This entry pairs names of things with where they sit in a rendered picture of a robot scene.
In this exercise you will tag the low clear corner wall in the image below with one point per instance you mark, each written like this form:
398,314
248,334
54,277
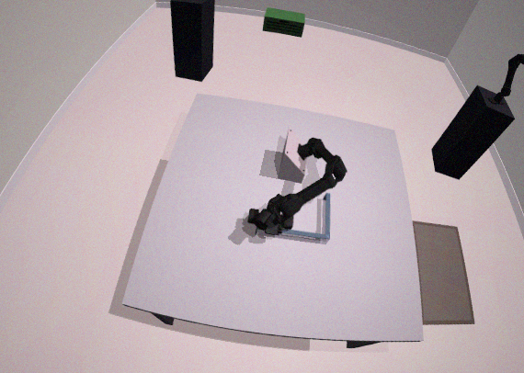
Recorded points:
300,238

